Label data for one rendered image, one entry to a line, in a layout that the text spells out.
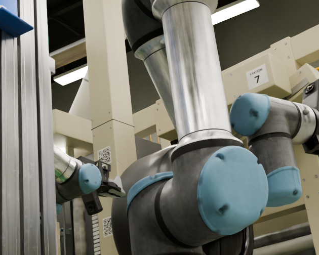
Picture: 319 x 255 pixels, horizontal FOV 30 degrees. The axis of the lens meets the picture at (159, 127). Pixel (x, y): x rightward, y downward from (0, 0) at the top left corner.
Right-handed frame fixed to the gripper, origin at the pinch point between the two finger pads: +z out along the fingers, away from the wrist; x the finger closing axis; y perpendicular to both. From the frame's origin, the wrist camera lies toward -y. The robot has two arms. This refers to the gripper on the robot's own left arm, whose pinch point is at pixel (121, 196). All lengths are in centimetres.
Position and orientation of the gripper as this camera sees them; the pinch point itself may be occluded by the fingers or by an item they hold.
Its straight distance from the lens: 191.2
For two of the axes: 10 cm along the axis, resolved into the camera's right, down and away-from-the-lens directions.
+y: -0.4, -8.8, 4.8
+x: -7.5, 3.4, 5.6
